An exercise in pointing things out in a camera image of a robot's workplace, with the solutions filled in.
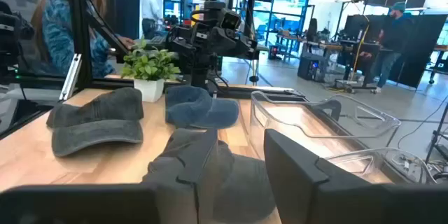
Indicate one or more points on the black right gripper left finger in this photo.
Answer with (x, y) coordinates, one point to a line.
(201, 168)

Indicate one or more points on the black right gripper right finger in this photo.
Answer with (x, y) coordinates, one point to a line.
(290, 182)

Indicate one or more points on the grey baseball cap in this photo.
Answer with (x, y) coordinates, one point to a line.
(245, 189)

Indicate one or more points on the dark charcoal baseball cap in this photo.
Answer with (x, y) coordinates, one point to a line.
(105, 112)

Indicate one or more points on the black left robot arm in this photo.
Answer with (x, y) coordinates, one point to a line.
(203, 73)

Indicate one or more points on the blue denim baseball cap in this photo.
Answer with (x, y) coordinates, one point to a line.
(199, 110)

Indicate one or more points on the small clear plastic bin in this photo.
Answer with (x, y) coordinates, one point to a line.
(350, 162)

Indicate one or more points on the green plant in white pot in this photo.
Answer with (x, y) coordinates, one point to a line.
(148, 64)

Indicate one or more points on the standing person in distance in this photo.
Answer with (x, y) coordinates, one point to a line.
(151, 10)

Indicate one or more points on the large clear plastic bin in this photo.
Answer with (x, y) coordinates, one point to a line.
(259, 113)

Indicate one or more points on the dark room partition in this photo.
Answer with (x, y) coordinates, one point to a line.
(126, 10)

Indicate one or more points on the black computer tower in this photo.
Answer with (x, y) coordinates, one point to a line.
(311, 68)

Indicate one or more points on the background work table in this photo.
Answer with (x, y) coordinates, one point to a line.
(315, 43)

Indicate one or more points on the seated person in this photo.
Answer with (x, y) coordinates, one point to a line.
(61, 38)

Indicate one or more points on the black floor stand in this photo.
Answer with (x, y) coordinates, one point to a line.
(437, 136)

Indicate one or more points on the person beside black partition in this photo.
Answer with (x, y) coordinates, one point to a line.
(393, 42)

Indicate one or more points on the wide black room partition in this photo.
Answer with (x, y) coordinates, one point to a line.
(427, 49)

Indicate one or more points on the black equipment block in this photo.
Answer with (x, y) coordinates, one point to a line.
(10, 38)

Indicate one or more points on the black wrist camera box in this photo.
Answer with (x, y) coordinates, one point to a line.
(229, 19)

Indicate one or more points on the black camera mast pole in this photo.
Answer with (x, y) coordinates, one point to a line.
(251, 7)

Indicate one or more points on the black table edge rail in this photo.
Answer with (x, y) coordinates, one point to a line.
(115, 84)

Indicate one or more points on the black diagonal frame brace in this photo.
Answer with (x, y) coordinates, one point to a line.
(106, 29)

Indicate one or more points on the black upright frame post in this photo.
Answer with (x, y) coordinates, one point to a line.
(80, 35)

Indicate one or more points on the silver aluminium bracket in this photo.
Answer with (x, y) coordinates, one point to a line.
(71, 77)

